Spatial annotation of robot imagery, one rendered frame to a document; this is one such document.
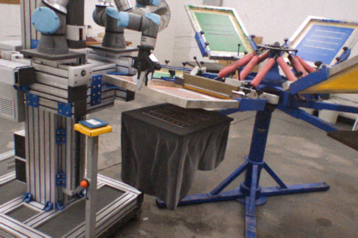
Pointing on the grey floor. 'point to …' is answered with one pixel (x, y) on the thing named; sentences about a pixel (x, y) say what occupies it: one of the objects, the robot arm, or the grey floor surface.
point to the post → (92, 174)
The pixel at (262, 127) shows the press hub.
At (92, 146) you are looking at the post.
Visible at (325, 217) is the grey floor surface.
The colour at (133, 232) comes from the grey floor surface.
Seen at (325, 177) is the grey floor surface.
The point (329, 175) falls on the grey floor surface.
